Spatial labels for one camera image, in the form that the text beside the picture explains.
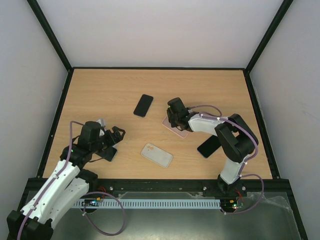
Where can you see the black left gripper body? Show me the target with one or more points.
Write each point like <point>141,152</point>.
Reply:
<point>108,142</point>

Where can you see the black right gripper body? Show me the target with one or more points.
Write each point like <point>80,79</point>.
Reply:
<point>172,120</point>

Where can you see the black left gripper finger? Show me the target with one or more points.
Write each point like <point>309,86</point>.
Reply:
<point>119,139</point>
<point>115,131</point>

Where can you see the white slotted cable duct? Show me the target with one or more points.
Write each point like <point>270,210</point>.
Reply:
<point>202,204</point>

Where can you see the beige phone case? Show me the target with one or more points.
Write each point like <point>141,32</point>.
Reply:
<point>157,155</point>

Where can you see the black phone far centre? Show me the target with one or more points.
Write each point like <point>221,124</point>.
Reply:
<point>143,105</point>

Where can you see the pink phone case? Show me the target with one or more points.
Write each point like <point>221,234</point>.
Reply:
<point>175,130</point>

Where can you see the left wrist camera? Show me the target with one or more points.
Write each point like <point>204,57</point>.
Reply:
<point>102,123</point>

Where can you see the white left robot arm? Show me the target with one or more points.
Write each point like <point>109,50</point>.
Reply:
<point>68,182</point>

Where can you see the green-edged black phone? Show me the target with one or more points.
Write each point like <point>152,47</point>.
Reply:
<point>108,154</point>

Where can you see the blue-edged black phone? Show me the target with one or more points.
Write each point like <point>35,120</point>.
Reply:
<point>207,148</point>

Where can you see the black front frame rail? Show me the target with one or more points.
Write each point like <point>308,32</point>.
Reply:
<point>208,187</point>

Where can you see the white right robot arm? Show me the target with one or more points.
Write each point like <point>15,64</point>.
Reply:
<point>237,140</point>

